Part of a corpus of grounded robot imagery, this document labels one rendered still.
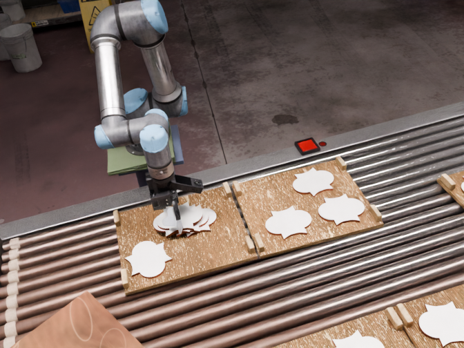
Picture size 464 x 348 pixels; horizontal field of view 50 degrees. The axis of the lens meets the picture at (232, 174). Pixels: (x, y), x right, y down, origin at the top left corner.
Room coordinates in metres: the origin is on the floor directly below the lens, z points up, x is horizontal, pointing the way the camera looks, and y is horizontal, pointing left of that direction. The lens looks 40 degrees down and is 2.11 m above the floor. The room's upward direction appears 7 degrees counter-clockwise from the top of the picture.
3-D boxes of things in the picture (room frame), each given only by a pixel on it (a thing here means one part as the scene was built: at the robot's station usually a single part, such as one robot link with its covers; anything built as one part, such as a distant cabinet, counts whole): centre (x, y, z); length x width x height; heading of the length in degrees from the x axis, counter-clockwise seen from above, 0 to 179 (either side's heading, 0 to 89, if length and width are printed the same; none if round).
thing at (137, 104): (1.71, 0.34, 1.07); 0.13 x 0.12 x 0.14; 92
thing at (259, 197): (1.20, -0.23, 0.93); 0.41 x 0.35 x 0.02; 100
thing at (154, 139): (1.16, 0.21, 1.27); 0.09 x 0.08 x 0.11; 2
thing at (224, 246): (1.12, 0.19, 0.93); 0.41 x 0.35 x 0.02; 101
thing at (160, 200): (1.16, 0.22, 1.11); 0.09 x 0.08 x 0.12; 97
